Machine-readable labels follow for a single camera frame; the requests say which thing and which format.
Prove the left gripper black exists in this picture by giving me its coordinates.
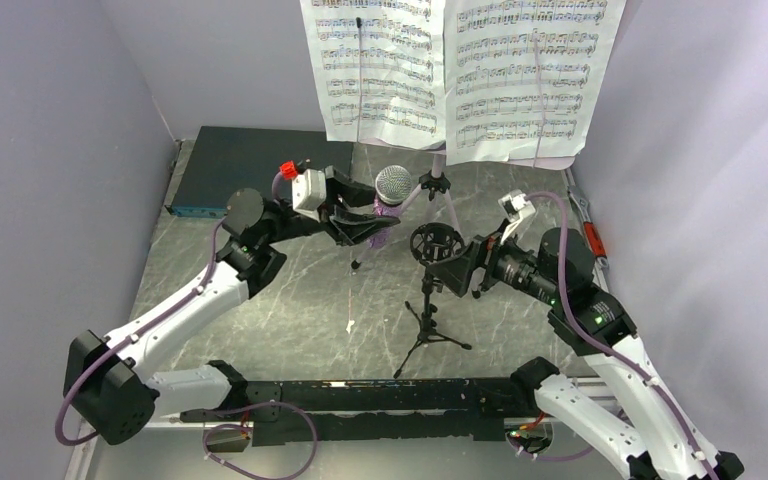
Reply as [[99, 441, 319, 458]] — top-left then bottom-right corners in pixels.
[[262, 166, 400, 246]]

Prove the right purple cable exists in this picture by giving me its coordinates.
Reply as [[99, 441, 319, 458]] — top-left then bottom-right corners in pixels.
[[506, 192, 723, 480]]

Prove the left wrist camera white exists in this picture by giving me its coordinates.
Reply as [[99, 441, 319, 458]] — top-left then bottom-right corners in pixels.
[[279, 161, 327, 221]]

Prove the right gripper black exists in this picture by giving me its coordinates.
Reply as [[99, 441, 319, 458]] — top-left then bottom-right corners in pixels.
[[426, 218, 561, 305]]

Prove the dark network switch box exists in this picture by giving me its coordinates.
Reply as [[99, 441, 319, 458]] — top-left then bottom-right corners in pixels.
[[165, 126, 353, 218]]

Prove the sheet music page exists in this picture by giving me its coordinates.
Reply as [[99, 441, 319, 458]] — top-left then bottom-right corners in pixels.
[[443, 0, 626, 157], [300, 0, 446, 150]]

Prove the purple glitter tube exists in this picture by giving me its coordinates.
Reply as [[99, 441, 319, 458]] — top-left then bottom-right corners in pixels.
[[373, 165, 414, 217]]

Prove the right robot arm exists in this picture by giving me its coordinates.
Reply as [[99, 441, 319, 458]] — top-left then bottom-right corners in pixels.
[[414, 224, 745, 479]]

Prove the red handled wrench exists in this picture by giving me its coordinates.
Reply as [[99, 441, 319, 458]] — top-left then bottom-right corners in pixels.
[[567, 185, 609, 270]]

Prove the lilac perforated music stand desk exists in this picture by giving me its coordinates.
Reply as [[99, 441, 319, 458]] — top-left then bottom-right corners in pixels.
[[359, 138, 576, 171]]

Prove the purple cable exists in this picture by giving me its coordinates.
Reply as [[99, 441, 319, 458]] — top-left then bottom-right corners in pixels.
[[54, 175, 319, 480], [506, 192, 723, 480]]

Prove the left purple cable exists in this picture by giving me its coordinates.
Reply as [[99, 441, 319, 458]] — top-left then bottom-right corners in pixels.
[[54, 175, 319, 480]]

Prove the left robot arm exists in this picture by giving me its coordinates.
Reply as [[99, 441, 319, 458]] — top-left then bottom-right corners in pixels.
[[55, 163, 400, 446]]

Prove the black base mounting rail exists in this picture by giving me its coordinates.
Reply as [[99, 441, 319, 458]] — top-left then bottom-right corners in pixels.
[[179, 377, 540, 446]]

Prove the black microphone tripod with shockmount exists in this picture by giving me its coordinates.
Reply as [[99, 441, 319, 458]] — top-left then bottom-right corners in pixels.
[[393, 222, 472, 379]]

